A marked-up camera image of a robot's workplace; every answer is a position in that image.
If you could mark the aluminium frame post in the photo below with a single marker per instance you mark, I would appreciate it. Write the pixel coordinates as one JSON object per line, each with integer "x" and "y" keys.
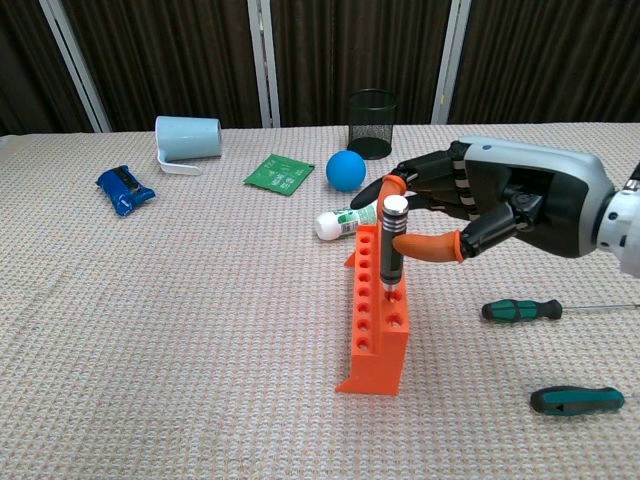
{"x": 448, "y": 65}
{"x": 75, "y": 65}
{"x": 264, "y": 65}

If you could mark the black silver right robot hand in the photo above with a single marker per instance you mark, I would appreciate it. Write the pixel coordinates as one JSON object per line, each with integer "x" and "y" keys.
{"x": 540, "y": 185}

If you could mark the orange hole block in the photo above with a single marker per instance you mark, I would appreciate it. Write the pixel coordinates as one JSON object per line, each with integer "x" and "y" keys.
{"x": 375, "y": 365}

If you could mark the beige woven tablecloth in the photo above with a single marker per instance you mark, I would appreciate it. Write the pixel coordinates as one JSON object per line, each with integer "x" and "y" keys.
{"x": 175, "y": 325}

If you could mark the teal black screwdriver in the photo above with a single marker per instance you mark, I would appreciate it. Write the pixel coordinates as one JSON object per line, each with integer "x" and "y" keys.
{"x": 575, "y": 401}

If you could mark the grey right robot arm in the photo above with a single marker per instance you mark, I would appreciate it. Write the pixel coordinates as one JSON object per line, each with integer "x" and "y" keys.
{"x": 625, "y": 225}

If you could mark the green black striped screwdriver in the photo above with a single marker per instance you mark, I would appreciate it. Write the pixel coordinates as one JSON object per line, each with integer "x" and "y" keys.
{"x": 520, "y": 310}

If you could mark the blue snack packet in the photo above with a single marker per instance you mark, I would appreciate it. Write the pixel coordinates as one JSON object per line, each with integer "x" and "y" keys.
{"x": 122, "y": 192}

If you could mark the blue ball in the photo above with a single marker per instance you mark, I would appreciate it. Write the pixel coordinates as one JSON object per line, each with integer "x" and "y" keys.
{"x": 346, "y": 171}

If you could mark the black mesh pen cup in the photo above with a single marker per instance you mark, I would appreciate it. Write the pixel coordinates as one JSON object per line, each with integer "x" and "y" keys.
{"x": 371, "y": 135}

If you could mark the white green glue bottle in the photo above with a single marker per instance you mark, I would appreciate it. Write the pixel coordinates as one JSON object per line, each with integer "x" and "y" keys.
{"x": 335, "y": 223}

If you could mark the green sachet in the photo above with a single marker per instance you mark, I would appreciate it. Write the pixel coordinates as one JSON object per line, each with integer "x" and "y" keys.
{"x": 277, "y": 176}

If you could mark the light blue plastic mug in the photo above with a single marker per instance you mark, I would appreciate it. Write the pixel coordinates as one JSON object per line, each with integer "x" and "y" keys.
{"x": 190, "y": 137}

